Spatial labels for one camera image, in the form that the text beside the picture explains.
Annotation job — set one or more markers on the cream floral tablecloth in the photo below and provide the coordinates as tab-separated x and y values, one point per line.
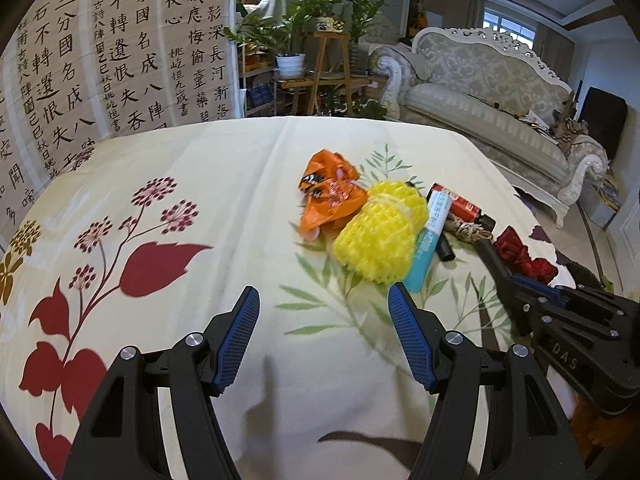
200	170

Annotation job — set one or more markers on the ornate white carved sofa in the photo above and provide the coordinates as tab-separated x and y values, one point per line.
475	110

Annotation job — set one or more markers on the beige window curtain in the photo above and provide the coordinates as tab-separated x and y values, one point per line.
450	12
552	52

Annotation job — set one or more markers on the patterned armchair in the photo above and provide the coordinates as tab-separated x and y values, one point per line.
387	30

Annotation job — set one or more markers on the yellow foam fruit net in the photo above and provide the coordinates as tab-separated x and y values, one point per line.
380	230

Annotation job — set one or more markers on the white and blue tube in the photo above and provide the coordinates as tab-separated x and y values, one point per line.
430	240

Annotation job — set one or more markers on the dark red bottle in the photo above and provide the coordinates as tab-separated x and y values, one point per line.
460	205

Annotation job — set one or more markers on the striped brown cushion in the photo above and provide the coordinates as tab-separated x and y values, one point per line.
570	135

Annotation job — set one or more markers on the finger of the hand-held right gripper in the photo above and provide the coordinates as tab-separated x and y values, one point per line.
560	294
525	305

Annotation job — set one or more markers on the green plant in dark pot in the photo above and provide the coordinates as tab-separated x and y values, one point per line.
362	10

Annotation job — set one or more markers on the person's right forearm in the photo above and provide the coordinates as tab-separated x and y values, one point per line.
595	425

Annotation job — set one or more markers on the white metal shelf rack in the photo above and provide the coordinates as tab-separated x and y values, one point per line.
260	95

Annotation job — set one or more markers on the red ribbon bow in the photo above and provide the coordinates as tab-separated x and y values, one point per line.
522	257

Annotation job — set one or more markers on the small black bottle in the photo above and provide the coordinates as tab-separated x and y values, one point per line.
445	249

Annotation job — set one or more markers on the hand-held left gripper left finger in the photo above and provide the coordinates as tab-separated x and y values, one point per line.
237	340

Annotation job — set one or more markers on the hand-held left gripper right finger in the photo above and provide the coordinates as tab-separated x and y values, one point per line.
412	340

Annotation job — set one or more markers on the dark long-necked instrument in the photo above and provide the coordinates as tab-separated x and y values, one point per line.
572	100

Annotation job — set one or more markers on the window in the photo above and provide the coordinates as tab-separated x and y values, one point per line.
510	25

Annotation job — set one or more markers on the wooden plant stand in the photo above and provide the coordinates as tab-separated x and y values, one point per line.
325	60

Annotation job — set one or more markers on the green plant in white pot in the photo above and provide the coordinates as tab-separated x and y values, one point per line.
290	66

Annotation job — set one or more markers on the orange plastic bag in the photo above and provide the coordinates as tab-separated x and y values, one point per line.
330	200

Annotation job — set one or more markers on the orange ornament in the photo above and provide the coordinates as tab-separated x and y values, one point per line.
421	19

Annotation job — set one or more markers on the grey storage box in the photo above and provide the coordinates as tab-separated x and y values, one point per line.
602	197

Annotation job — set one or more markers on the vintage rotary telephone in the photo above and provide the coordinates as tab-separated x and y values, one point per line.
330	25

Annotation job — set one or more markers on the low green plant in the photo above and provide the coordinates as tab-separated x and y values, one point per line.
360	107

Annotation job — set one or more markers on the brown twine bundle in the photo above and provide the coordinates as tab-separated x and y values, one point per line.
467	230

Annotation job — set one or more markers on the loose papers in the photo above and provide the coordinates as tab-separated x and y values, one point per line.
535	122

